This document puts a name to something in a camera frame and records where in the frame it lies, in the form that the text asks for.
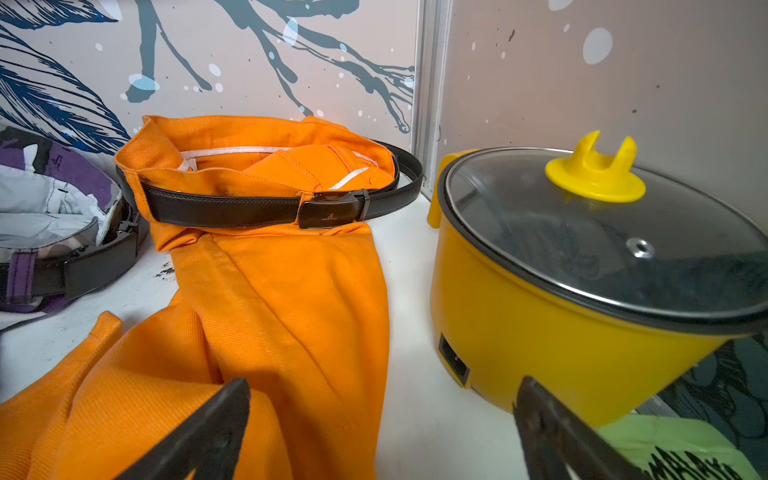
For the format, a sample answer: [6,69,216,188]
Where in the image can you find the black belt on orange trousers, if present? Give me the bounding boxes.
[115,119,424,229]

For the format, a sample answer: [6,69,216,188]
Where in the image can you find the glass lid with yellow knob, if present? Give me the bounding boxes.
[435,146,767,335]

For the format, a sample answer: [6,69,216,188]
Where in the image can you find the orange trousers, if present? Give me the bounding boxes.
[1,116,397,479]

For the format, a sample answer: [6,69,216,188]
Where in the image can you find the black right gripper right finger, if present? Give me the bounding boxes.
[513,376,645,479]

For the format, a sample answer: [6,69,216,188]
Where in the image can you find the yellow cooking pot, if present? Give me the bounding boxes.
[426,148,736,428]

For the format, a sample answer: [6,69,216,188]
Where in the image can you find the green snack packet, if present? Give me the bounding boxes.
[597,413,760,479]

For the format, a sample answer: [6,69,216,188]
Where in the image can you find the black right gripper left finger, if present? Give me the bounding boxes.
[118,378,250,479]

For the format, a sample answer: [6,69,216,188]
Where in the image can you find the black belt on camouflage trousers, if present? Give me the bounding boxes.
[1,200,148,312]

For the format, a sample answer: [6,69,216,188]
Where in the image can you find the purple camouflage trousers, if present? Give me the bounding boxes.
[1,127,133,315]

